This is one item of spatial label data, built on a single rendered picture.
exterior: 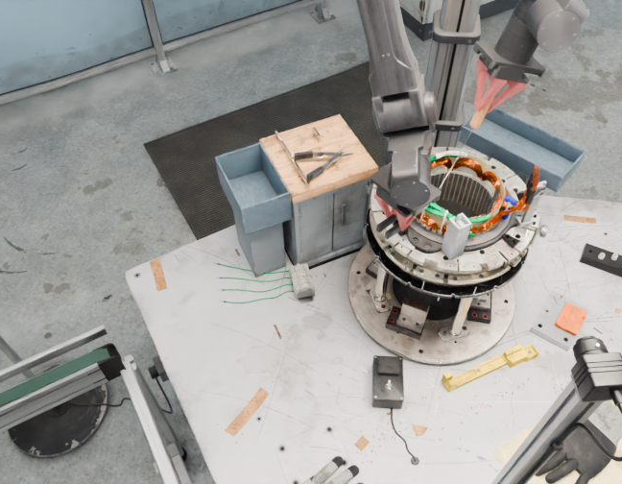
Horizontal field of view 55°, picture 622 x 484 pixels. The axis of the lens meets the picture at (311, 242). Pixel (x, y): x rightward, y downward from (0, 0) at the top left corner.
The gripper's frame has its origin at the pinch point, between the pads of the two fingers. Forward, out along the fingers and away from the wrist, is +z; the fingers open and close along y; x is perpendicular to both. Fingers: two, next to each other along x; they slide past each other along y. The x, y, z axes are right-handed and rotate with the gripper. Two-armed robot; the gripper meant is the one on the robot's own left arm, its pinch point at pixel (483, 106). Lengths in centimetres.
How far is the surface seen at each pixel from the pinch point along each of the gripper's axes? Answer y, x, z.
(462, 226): 0.5, -9.8, 17.9
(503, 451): 19, -34, 55
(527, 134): 33.9, 22.1, 16.9
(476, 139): 21.4, 22.2, 19.8
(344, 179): -9.5, 16.8, 29.9
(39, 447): -69, 31, 161
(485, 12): 156, 226, 58
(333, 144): -9.3, 27.3, 28.5
